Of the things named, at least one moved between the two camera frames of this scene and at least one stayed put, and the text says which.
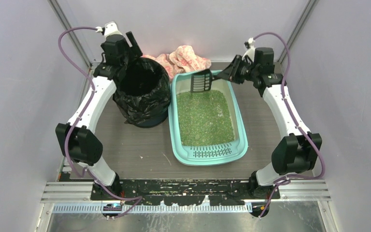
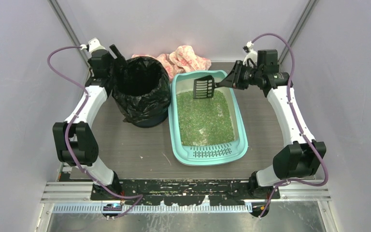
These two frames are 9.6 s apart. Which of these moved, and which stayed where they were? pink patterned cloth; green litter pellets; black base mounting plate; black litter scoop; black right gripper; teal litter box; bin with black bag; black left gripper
Moved: black litter scoop; black right gripper; black left gripper
Stayed: teal litter box; pink patterned cloth; bin with black bag; black base mounting plate; green litter pellets
